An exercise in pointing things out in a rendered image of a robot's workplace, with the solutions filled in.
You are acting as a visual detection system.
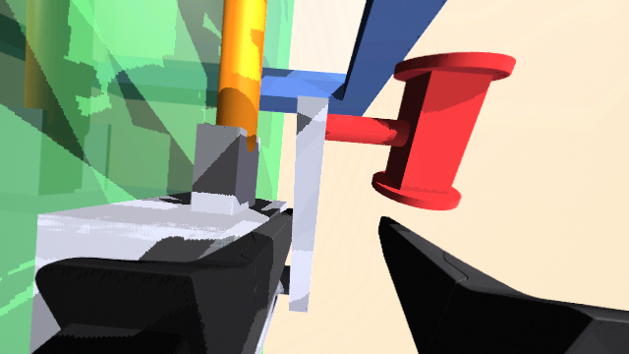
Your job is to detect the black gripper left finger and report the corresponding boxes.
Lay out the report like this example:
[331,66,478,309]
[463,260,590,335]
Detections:
[35,207,293,354]

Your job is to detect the blue rectangular frame bar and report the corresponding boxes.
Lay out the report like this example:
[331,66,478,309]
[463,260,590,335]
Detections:
[258,0,447,117]

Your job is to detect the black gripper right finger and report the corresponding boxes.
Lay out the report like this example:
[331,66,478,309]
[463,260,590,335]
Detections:
[378,216,629,354]

